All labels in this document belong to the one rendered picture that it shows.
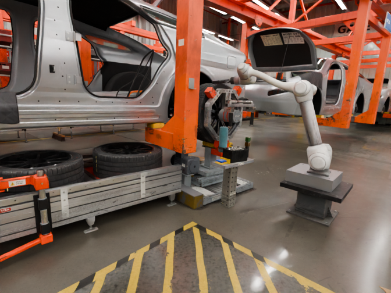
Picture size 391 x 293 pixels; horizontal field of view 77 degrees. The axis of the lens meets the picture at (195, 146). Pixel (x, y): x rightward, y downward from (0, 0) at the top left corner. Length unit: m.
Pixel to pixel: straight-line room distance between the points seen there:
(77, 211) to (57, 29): 1.38
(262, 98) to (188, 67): 3.12
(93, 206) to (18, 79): 2.38
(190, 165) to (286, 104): 2.98
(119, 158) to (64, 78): 0.77
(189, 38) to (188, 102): 0.51
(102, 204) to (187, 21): 1.59
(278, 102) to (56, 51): 3.87
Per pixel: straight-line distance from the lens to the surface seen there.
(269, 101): 5.04
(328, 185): 2.35
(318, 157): 2.17
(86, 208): 2.00
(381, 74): 7.68
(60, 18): 2.34
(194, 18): 2.25
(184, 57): 2.17
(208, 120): 2.45
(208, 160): 2.82
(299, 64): 5.97
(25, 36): 4.00
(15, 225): 1.93
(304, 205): 2.51
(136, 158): 2.18
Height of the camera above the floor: 1.05
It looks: 12 degrees down
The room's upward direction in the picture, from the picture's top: 3 degrees clockwise
